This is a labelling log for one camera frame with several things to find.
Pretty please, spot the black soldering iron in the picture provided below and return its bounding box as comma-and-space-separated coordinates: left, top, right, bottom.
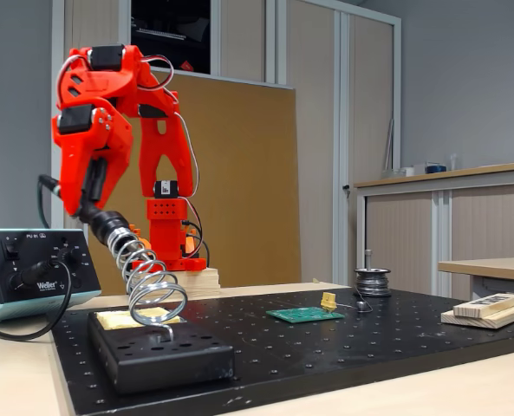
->
37, 172, 152, 270

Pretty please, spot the teal Weller soldering station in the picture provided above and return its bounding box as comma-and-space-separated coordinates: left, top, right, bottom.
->
0, 228, 102, 324

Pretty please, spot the green circuit board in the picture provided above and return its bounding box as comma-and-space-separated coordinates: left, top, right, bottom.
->
265, 306, 346, 324

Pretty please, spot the metal spring iron holder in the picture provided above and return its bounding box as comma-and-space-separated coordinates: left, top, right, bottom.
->
92, 211, 189, 343

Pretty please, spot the black machine with white strip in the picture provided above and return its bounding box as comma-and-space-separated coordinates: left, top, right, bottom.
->
130, 0, 211, 75

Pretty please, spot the yellow cleaning sponge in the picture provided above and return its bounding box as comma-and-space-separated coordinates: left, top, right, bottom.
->
96, 306, 182, 331

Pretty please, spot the tall beige shutter cabinet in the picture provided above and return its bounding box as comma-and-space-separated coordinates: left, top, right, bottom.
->
51, 0, 403, 287

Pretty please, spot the black iron stand base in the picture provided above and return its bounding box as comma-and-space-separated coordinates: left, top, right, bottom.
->
87, 309, 235, 395

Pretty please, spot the black perforated breadboard plate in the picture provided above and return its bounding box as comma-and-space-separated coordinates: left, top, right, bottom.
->
50, 288, 514, 416

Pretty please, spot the low beige shutter cabinet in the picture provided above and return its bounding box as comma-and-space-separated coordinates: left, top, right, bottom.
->
354, 160, 514, 300

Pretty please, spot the light wood desk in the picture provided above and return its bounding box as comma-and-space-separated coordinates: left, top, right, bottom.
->
437, 256, 514, 302

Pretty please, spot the printed Kapla wooden plank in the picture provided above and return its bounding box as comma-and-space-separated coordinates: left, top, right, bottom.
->
452, 293, 514, 317

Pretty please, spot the plain wooden plank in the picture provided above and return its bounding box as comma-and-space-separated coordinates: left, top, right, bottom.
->
440, 302, 514, 330

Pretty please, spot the thin solder wire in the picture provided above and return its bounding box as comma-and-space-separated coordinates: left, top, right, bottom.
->
332, 289, 374, 314

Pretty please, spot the solder wire spool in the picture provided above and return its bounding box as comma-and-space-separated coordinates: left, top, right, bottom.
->
354, 267, 393, 298

